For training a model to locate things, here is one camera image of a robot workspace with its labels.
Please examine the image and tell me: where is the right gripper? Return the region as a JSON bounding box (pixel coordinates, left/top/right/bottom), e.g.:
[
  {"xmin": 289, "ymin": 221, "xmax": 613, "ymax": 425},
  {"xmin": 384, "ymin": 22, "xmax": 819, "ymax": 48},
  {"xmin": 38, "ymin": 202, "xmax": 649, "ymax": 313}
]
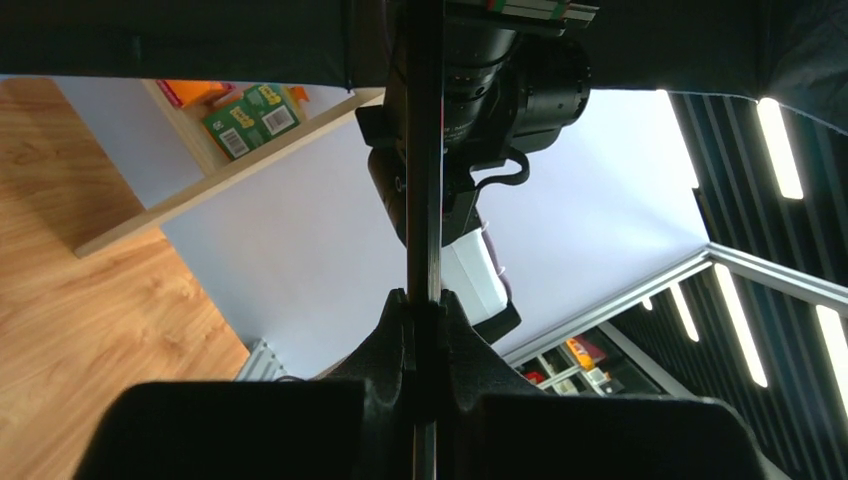
[{"xmin": 445, "ymin": 0, "xmax": 600, "ymax": 37}]

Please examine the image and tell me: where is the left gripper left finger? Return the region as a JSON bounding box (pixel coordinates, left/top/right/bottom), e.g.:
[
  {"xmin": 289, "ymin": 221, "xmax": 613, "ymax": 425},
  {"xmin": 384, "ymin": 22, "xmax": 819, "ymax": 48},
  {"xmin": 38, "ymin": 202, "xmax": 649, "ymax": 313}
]
[{"xmin": 75, "ymin": 290, "xmax": 414, "ymax": 479}]

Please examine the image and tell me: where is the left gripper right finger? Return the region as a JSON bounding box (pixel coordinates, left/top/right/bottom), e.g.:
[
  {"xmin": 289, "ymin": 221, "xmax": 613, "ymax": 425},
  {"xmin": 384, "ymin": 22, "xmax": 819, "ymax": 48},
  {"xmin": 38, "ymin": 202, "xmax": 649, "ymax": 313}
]
[{"xmin": 437, "ymin": 291, "xmax": 767, "ymax": 479}]

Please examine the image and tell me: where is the light blue folding umbrella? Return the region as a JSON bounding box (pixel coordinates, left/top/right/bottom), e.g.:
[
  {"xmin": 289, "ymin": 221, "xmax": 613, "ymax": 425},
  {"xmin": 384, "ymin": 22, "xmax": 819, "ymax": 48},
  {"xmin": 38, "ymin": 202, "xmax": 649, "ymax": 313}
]
[{"xmin": 1, "ymin": 1, "xmax": 847, "ymax": 479}]

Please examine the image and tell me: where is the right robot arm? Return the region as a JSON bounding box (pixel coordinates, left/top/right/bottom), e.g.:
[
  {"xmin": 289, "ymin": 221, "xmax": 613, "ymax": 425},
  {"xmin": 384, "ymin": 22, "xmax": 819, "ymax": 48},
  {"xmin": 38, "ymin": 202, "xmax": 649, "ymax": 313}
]
[{"xmin": 441, "ymin": 1, "xmax": 599, "ymax": 343}]

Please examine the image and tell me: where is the wooden shelf unit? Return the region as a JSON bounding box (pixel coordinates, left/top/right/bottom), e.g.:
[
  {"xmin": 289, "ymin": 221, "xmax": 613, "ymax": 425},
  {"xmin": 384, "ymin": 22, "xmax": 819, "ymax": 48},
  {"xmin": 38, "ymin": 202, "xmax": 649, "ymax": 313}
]
[{"xmin": 57, "ymin": 77, "xmax": 384, "ymax": 258}]

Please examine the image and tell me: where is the green snack box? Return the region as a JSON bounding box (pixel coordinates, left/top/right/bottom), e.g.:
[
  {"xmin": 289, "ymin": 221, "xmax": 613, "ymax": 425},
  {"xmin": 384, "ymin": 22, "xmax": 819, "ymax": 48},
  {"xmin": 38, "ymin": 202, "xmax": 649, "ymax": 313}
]
[{"xmin": 202, "ymin": 83, "xmax": 309, "ymax": 161}]

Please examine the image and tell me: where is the orange snack box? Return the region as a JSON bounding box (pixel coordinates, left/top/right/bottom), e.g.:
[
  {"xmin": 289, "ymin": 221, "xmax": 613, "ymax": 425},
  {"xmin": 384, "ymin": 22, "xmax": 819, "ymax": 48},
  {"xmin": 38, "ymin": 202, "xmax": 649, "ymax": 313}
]
[{"xmin": 155, "ymin": 79, "xmax": 235, "ymax": 109}]

